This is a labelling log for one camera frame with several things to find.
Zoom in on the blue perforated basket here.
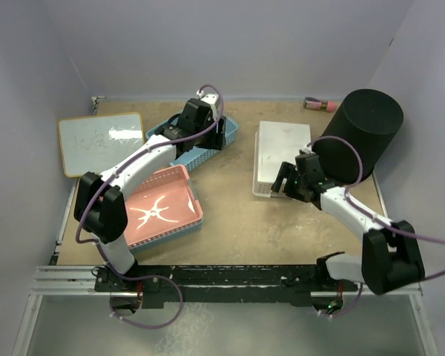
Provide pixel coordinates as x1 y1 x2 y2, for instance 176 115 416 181
145 115 241 172

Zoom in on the large black plastic bin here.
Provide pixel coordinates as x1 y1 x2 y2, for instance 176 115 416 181
312 88 403 184

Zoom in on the pink perforated basket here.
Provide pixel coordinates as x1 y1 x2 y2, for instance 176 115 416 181
124 165 203 248

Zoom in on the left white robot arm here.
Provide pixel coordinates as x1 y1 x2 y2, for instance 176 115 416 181
73 93 225 291

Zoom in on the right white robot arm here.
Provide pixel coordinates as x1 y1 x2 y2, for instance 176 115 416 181
271 153 425 295

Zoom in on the pink marker pen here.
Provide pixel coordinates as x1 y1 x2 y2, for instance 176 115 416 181
303 97 337 113

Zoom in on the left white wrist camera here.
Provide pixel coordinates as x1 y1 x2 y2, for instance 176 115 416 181
196 89 220 119

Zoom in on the small whiteboard yellow frame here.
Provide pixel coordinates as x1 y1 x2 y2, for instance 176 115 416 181
57 112 145 178

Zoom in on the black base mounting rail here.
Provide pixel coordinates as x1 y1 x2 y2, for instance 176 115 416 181
92 264 357 309

